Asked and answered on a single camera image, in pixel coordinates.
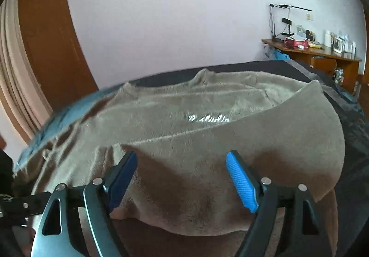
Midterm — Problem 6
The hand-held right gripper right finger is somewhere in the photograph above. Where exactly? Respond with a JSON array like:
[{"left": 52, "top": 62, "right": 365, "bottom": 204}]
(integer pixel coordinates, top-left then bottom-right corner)
[{"left": 226, "top": 150, "right": 330, "bottom": 257}]

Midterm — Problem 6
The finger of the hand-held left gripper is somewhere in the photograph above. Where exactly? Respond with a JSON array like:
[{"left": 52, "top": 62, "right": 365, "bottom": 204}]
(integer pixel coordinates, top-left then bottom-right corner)
[{"left": 0, "top": 191, "right": 52, "bottom": 227}]

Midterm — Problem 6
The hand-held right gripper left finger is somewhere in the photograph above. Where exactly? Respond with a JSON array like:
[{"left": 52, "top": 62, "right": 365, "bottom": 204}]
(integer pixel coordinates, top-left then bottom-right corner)
[{"left": 30, "top": 152, "right": 138, "bottom": 257}]

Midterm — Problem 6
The grey fleece sweater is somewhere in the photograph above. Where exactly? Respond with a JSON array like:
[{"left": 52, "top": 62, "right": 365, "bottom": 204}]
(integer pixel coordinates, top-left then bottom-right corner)
[{"left": 13, "top": 68, "right": 346, "bottom": 257}]

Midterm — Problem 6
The blue bed sheet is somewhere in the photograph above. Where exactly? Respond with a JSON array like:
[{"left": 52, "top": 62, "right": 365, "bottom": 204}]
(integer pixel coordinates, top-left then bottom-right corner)
[{"left": 14, "top": 87, "right": 124, "bottom": 171}]

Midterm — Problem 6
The beige curtain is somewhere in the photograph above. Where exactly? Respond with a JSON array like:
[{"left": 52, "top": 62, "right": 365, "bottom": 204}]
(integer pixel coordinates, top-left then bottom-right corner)
[{"left": 0, "top": 0, "right": 73, "bottom": 145}]

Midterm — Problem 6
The black bed cover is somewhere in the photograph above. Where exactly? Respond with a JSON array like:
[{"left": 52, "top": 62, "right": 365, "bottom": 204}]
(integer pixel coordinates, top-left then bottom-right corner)
[{"left": 127, "top": 59, "right": 369, "bottom": 257}]

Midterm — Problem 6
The wooden door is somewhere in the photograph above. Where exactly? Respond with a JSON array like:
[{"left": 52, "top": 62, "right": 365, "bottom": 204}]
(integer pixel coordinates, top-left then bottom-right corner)
[{"left": 17, "top": 0, "right": 100, "bottom": 110}]

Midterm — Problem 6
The wooden chair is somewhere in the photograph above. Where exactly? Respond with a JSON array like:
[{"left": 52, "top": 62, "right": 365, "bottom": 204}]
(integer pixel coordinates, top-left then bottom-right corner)
[{"left": 311, "top": 57, "right": 337, "bottom": 76}]

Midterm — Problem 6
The red box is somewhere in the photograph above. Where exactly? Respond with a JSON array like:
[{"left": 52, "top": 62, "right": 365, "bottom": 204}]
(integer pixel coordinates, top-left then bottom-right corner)
[{"left": 284, "top": 36, "right": 308, "bottom": 49}]

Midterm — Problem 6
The wooden desk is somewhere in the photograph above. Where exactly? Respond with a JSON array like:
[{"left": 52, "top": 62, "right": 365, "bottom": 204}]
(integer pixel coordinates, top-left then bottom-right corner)
[{"left": 262, "top": 39, "right": 363, "bottom": 94}]

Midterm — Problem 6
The black desk lamp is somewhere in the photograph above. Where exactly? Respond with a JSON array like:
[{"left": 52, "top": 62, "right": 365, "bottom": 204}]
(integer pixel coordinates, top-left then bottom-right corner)
[{"left": 269, "top": 3, "right": 313, "bottom": 42}]

